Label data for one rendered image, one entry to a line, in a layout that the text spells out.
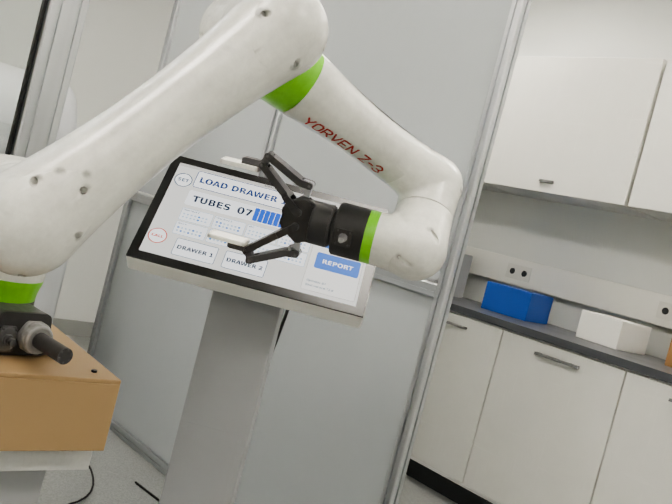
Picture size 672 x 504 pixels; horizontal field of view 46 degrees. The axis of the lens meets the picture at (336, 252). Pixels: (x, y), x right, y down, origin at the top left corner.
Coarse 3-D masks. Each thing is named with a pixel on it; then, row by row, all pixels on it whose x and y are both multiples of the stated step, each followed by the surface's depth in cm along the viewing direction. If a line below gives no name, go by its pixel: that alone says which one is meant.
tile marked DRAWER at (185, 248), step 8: (176, 240) 171; (184, 240) 171; (176, 248) 170; (184, 248) 170; (192, 248) 170; (200, 248) 171; (208, 248) 171; (216, 248) 171; (184, 256) 169; (192, 256) 169; (200, 256) 169; (208, 256) 170
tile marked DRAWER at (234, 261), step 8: (224, 256) 170; (232, 256) 170; (240, 256) 171; (224, 264) 169; (232, 264) 169; (240, 264) 169; (248, 264) 170; (256, 264) 170; (264, 264) 170; (248, 272) 168; (256, 272) 169; (264, 272) 169
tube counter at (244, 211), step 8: (240, 208) 179; (248, 208) 179; (256, 208) 179; (240, 216) 177; (248, 216) 178; (256, 216) 178; (264, 216) 178; (272, 216) 179; (280, 216) 179; (264, 224) 177; (272, 224) 177
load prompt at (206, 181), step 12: (204, 180) 182; (216, 180) 183; (228, 180) 183; (216, 192) 181; (228, 192) 181; (240, 192) 182; (252, 192) 182; (264, 192) 183; (276, 192) 183; (264, 204) 180; (276, 204) 181
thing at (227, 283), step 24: (168, 168) 183; (216, 168) 185; (312, 192) 185; (144, 264) 168; (168, 264) 167; (192, 264) 168; (216, 288) 169; (240, 288) 167; (264, 288) 167; (360, 288) 170; (312, 312) 168; (336, 312) 166; (360, 312) 166
